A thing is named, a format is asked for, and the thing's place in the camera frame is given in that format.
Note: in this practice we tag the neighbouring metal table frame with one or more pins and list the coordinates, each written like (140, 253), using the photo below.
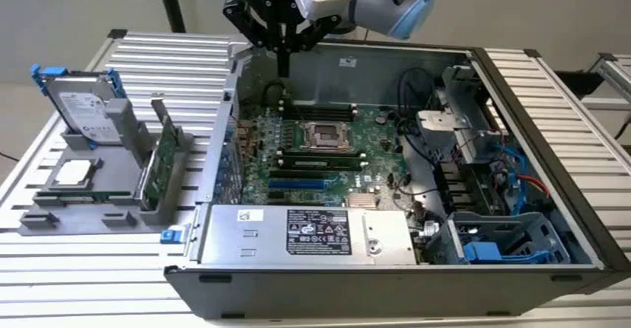
(611, 65)

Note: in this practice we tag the grey metal drive cage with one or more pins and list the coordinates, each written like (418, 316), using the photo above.
(455, 84)

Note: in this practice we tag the silver coin cell battery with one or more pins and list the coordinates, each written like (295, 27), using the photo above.
(379, 118)

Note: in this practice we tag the grey disk bay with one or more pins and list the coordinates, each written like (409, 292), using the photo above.
(493, 219)

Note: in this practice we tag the silver metal bracket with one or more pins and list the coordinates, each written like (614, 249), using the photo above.
(439, 121)

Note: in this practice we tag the short black expansion slot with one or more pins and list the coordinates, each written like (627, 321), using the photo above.
(276, 195)

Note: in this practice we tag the blue expansion slot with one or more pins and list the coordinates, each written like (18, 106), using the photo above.
(298, 185)

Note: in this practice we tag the green motherboard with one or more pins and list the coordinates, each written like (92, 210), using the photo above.
(379, 158)

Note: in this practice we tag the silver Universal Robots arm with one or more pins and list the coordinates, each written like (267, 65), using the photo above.
(375, 14)

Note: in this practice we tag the black stand pole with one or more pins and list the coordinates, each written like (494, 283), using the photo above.
(170, 3)

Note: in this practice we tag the green graphics card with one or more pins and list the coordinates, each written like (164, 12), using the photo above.
(167, 158)

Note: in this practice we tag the small white sticker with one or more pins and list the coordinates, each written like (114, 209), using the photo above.
(349, 62)

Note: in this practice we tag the bare green RAM stick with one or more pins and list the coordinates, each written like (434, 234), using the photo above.
(111, 195)

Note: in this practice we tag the RAM stick with white label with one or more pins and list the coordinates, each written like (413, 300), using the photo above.
(315, 163)

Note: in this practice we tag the hard disk in blue carrier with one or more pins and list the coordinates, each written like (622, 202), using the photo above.
(82, 110)

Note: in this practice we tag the grey parts rack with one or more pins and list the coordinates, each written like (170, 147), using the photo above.
(79, 226)

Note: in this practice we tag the long black expansion slot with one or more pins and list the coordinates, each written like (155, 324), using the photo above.
(301, 173)

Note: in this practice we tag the silver power supply unit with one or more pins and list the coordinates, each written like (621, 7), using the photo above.
(236, 246)

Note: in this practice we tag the silver CPU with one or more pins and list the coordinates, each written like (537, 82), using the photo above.
(74, 171)

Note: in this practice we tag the blue case latch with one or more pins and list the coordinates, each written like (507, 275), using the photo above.
(172, 235)

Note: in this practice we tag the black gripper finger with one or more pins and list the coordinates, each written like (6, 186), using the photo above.
(246, 25)
(313, 34)

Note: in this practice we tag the CPU socket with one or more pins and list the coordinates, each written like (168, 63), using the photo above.
(321, 133)

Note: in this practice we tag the blue disk carrier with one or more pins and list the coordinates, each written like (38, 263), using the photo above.
(481, 251)

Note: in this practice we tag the open grey PC case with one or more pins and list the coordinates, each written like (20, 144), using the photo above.
(345, 291)

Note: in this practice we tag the small silver chipset heatsink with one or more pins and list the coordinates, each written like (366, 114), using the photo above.
(362, 200)

